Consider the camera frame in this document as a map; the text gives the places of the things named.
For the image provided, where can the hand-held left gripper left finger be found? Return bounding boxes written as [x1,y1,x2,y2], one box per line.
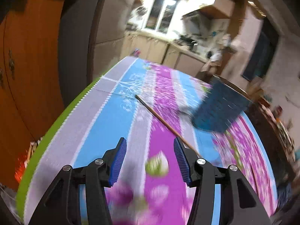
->
[28,137,127,225]

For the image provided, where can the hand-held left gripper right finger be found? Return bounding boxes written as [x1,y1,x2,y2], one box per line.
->
[174,137,273,225]

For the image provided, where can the wooden chopstick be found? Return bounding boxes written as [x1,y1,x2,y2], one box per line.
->
[135,95,201,157]

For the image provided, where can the blue plastic utensil basket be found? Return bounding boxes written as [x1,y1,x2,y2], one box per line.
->
[192,74,255,133]

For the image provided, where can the striped floral tablecloth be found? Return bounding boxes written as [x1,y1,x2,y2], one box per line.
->
[15,56,278,225]

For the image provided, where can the orange plastic bag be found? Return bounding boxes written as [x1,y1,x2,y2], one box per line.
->
[14,153,31,184]

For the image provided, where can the hanging bag of goods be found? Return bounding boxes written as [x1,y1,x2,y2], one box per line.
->
[200,49,224,73]

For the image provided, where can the kitchen counter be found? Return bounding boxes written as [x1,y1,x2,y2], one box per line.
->
[122,31,207,76]

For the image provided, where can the orange wooden cabinet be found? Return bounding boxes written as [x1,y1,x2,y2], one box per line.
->
[0,0,81,191]

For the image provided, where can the dark window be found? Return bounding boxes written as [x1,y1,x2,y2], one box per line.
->
[241,20,281,83]

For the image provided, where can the grey refrigerator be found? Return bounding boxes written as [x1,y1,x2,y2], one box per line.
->
[58,0,142,109]

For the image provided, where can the range hood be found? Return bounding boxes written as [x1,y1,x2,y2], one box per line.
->
[181,7,214,23]

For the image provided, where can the kitchen window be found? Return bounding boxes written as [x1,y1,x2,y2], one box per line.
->
[145,0,178,33]

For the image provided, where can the kitchen wall cabinet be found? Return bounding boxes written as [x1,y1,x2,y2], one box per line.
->
[187,0,235,19]

